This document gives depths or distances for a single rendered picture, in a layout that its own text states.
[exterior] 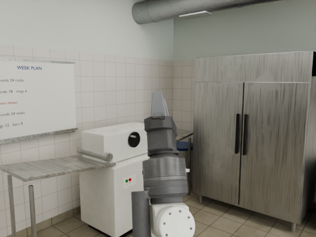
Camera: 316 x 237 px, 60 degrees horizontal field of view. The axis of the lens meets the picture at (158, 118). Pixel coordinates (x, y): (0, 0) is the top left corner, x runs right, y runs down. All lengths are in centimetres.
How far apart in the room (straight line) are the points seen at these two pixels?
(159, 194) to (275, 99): 288
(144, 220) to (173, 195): 7
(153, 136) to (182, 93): 443
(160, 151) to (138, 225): 14
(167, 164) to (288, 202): 307
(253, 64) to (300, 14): 113
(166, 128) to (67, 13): 320
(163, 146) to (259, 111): 290
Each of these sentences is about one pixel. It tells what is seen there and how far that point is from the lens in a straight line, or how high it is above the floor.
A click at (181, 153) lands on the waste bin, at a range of 448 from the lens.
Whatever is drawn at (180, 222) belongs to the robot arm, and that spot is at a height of 151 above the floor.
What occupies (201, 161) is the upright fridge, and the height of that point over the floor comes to 64.
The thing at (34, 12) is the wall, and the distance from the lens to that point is 343.
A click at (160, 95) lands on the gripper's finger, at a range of 57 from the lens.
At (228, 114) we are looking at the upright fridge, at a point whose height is 132.
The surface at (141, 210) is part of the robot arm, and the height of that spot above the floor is 151.
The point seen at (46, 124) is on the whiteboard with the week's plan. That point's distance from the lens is 341.
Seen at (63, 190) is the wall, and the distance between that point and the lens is 373.
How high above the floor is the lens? 175
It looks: 8 degrees down
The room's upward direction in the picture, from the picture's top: straight up
